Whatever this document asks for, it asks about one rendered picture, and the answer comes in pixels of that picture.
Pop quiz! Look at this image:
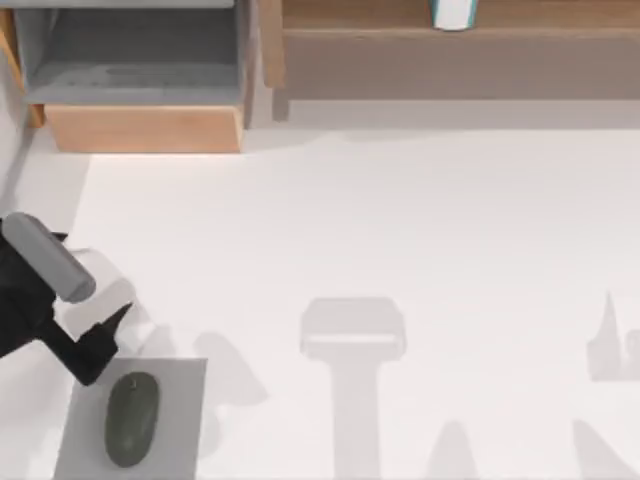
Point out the white and teal cup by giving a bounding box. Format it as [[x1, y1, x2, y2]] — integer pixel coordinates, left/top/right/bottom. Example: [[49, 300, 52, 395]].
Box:
[[430, 0, 479, 33]]

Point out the wooden cupboard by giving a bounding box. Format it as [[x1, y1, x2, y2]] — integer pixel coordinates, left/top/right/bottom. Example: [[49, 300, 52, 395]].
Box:
[[0, 8, 47, 129]]

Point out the dark grey computer mouse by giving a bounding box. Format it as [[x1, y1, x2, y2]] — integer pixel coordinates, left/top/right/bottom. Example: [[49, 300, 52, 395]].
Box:
[[103, 370, 162, 469]]

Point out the open wooden shelf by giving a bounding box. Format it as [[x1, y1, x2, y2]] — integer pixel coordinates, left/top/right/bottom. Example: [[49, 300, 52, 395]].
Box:
[[259, 0, 640, 122]]

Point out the grey mouse pad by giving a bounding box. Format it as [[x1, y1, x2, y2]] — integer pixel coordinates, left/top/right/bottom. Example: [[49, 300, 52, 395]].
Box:
[[53, 356, 209, 480]]

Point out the pale wooden drawer front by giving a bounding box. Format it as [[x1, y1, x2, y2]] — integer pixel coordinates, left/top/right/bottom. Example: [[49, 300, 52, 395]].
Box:
[[43, 103, 245, 154]]

